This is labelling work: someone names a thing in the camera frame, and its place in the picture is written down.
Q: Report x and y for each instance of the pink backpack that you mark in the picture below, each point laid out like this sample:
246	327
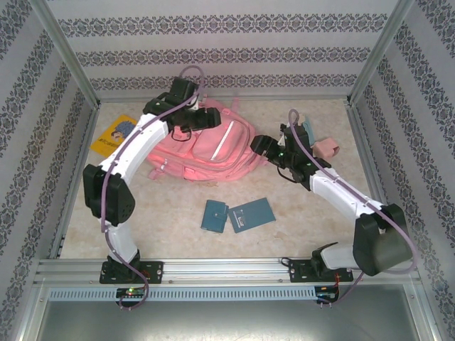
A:
213	149

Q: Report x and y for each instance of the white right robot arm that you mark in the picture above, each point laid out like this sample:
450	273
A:
337	188

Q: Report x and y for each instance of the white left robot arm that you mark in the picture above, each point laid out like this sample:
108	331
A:
135	149

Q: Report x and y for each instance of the thin teal book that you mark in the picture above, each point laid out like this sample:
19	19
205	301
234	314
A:
310	129

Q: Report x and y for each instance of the pink and teal box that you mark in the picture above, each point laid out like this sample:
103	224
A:
325	149

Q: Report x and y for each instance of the teal notebook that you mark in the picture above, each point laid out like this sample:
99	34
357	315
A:
252	213

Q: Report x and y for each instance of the yellow illustrated book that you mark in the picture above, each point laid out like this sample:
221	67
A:
106	142

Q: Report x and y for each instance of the teal snap wallet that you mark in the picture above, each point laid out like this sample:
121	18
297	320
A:
213	216

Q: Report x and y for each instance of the small green circuit board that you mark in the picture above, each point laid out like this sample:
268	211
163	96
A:
327	293
131	292

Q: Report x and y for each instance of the grey metal panel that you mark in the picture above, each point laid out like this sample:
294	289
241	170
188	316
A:
213	321

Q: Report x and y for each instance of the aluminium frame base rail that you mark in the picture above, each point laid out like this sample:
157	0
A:
284	98

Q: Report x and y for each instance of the aluminium frame side rail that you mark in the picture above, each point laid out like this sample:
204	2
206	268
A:
74	184
367	149

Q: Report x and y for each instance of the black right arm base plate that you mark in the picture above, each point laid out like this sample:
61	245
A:
298	271

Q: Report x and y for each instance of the aluminium frame post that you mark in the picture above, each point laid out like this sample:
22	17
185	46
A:
380	53
67	53

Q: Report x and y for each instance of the aluminium mounting rail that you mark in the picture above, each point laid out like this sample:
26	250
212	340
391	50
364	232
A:
220	271

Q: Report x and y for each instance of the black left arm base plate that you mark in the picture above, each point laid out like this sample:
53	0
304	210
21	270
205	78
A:
154	271

